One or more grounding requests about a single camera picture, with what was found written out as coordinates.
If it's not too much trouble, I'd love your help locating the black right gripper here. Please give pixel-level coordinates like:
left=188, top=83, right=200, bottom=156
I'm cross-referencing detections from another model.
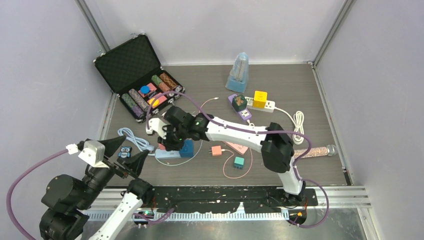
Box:
left=158, top=123, right=189, bottom=151

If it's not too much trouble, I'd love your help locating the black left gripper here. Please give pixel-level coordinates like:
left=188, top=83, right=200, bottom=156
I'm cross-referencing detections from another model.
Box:
left=76, top=134, right=149, bottom=207

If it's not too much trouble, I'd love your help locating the mint green charger cable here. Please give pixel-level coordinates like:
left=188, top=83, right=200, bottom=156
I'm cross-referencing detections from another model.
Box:
left=153, top=140, right=204, bottom=167

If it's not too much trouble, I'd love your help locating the dark blue cube socket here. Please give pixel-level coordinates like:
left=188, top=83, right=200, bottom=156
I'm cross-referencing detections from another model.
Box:
left=179, top=139, right=195, bottom=159

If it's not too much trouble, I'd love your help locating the orange pink charger plug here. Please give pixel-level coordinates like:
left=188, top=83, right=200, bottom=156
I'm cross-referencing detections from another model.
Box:
left=209, top=145, right=225, bottom=157

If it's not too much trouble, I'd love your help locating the dark green cube socket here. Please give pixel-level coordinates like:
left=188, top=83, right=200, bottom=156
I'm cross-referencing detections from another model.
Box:
left=231, top=94, right=248, bottom=112

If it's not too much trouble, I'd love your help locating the teal charger plug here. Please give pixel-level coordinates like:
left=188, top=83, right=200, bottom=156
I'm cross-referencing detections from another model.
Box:
left=233, top=156, right=245, bottom=170

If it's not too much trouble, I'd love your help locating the yellow cube socket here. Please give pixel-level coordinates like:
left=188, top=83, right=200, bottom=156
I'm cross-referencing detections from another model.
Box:
left=252, top=90, right=268, bottom=109

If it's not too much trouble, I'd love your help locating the pink cube socket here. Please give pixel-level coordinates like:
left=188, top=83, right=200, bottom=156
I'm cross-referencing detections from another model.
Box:
left=158, top=143, right=166, bottom=151

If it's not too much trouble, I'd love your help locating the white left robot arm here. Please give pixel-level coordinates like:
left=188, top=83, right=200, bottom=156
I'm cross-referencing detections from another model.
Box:
left=39, top=150, right=154, bottom=240

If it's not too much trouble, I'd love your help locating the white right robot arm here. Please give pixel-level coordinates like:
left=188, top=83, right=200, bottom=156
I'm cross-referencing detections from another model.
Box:
left=145, top=106, right=306, bottom=205

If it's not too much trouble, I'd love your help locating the blue owl figurine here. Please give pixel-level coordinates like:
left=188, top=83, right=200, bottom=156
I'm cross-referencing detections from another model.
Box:
left=118, top=146, right=132, bottom=159

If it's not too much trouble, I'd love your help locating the light blue power strip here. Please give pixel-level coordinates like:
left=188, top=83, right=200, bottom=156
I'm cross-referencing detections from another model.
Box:
left=154, top=149, right=181, bottom=160

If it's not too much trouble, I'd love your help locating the pink power strip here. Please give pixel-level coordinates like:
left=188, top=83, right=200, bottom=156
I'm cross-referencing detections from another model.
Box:
left=224, top=141, right=249, bottom=155

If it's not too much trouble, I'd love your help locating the blue wrapped metronome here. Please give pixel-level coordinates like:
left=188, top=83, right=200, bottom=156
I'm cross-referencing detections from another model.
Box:
left=225, top=52, right=249, bottom=93

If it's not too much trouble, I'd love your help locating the black chip case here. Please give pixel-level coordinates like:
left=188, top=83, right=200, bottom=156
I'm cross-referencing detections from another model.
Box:
left=93, top=33, right=186, bottom=123

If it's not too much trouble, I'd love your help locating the glittery small cylinder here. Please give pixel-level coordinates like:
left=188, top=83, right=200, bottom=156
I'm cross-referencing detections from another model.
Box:
left=302, top=144, right=338, bottom=158

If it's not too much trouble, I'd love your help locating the light blue coiled cord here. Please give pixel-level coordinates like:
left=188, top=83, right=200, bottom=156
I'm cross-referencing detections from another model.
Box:
left=117, top=127, right=157, bottom=157

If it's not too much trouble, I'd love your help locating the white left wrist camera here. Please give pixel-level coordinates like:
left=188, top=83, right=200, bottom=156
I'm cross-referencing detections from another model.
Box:
left=65, top=140, right=109, bottom=168

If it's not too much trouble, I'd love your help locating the pink charger cable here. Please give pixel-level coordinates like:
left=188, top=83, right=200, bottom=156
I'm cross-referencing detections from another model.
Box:
left=198, top=96, right=254, bottom=180

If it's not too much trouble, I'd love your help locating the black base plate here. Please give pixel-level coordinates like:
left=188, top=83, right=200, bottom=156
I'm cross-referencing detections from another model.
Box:
left=142, top=186, right=318, bottom=214

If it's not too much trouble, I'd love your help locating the white coiled power cord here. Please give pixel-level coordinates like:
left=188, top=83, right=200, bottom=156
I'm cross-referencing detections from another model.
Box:
left=274, top=106, right=306, bottom=146

